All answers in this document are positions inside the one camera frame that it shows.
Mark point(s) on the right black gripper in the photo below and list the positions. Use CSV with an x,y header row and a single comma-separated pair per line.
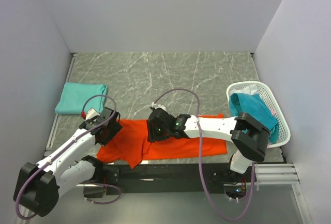
x,y
152,136

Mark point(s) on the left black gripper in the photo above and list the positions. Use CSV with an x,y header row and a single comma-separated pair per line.
x,y
115,129

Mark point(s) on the orange t-shirt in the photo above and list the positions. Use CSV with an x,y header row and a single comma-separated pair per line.
x,y
131,145

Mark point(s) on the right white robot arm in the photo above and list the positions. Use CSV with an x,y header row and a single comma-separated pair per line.
x,y
248,135

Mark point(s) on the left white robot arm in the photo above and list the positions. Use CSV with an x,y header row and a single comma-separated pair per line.
x,y
40,185

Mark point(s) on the folded mint green t-shirt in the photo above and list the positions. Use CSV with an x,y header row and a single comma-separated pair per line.
x,y
75,95

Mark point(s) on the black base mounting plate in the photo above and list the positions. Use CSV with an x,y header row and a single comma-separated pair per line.
x,y
166,178

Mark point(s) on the teal t-shirt in basket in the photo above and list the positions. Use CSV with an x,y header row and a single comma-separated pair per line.
x,y
255,106

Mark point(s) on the white garment in basket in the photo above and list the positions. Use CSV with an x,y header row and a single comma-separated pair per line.
x,y
249,90

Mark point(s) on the white plastic laundry basket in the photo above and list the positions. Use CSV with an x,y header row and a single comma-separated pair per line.
x,y
268,97

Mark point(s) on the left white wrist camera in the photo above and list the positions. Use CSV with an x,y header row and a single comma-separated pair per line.
x,y
89,114

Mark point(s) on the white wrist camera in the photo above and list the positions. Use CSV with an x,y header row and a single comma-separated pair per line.
x,y
89,114
157,106

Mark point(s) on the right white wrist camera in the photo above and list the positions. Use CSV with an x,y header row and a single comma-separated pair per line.
x,y
157,106

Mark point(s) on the aluminium frame rail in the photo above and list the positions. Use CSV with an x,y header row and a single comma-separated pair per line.
x,y
275,174

